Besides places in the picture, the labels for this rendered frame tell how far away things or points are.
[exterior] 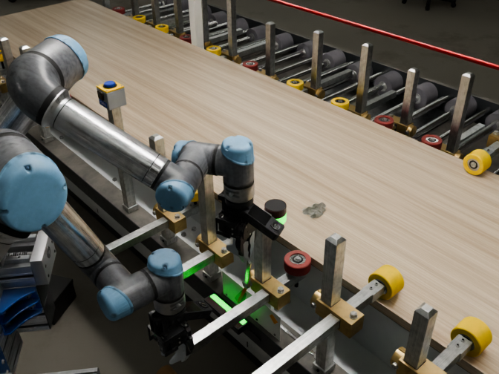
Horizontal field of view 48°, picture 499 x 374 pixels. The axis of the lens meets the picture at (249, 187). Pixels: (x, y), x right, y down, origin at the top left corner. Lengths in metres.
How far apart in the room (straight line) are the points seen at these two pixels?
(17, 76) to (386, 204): 1.20
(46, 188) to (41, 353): 1.85
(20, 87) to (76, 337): 1.69
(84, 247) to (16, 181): 0.37
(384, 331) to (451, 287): 0.23
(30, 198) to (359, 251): 1.04
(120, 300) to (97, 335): 1.52
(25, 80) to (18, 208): 0.40
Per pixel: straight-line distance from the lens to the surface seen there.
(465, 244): 1.80
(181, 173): 1.22
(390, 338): 1.70
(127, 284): 1.23
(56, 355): 2.71
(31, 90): 1.25
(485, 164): 2.10
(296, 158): 2.10
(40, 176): 0.94
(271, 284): 1.61
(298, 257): 1.64
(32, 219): 0.96
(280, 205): 1.50
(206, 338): 1.51
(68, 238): 1.22
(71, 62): 1.35
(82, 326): 2.79
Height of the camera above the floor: 2.00
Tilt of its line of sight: 35 degrees down
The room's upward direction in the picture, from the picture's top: 1 degrees counter-clockwise
